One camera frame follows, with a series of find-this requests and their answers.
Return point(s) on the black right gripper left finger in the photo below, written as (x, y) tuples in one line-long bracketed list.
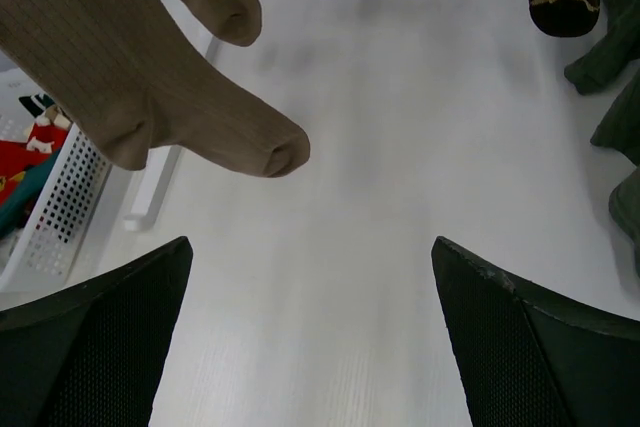
[(93, 354)]

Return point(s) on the white plastic laundry basket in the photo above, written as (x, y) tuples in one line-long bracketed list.
[(49, 244)]

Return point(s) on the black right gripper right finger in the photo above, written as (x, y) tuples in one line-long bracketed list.
[(528, 356)]

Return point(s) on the dark green hanging garment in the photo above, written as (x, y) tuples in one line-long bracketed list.
[(619, 128)]

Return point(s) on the pile of colourful socks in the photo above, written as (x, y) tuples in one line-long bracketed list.
[(26, 166)]

